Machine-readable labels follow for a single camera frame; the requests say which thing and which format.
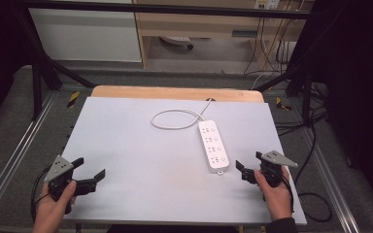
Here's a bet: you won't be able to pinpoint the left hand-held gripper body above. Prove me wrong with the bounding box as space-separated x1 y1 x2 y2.
44 155 79 202

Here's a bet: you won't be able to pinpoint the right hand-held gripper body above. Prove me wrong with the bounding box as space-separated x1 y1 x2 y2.
259 150 299 189

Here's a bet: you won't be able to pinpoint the white power strip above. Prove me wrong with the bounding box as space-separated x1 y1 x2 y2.
197 119 231 176

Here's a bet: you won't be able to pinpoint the person's right hand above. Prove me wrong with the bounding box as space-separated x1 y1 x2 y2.
254 166 294 223

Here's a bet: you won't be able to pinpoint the person's left hand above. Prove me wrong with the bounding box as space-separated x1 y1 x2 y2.
32 180 78 233

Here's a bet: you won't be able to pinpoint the wooden table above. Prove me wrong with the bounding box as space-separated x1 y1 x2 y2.
90 84 266 104

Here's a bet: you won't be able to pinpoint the black curtain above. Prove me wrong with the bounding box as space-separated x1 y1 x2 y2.
290 0 373 212
0 0 35 134

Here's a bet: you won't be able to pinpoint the white cabinet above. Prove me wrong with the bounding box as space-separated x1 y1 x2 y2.
28 0 144 63

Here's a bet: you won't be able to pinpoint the grey power strip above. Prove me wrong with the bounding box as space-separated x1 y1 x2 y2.
159 35 194 50

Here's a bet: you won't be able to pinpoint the light wooden desk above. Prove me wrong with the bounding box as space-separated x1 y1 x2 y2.
132 0 315 69

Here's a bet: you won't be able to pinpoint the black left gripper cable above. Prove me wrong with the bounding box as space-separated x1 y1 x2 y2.
29 166 51 224

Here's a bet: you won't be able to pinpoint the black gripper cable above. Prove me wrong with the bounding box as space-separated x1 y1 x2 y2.
285 124 333 223
29 166 51 224

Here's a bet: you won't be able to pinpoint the aluminium floor rail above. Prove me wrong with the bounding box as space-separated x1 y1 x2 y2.
0 91 58 221
299 127 361 233

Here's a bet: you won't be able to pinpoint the black floor cables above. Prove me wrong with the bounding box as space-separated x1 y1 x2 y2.
274 82 329 138

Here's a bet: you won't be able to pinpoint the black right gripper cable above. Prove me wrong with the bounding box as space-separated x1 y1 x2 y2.
285 124 333 223

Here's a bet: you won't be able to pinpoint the black frame post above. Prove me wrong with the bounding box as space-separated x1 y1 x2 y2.
301 69 313 126
31 62 44 120

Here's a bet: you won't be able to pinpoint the white floor cable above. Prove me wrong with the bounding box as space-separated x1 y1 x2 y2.
250 71 268 91

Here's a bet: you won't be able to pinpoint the black diagonal frame strut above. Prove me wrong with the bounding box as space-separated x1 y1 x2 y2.
13 9 97 89
255 66 305 93

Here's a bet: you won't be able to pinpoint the white power strip cable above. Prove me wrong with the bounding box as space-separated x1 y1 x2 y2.
150 97 214 131

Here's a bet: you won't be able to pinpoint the bundle of hanging cables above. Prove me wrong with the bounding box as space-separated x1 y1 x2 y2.
243 0 305 76

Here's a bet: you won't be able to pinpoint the white wall socket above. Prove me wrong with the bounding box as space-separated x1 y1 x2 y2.
253 0 281 11

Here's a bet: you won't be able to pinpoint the black horizontal frame bar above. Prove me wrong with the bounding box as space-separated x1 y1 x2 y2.
18 0 313 20

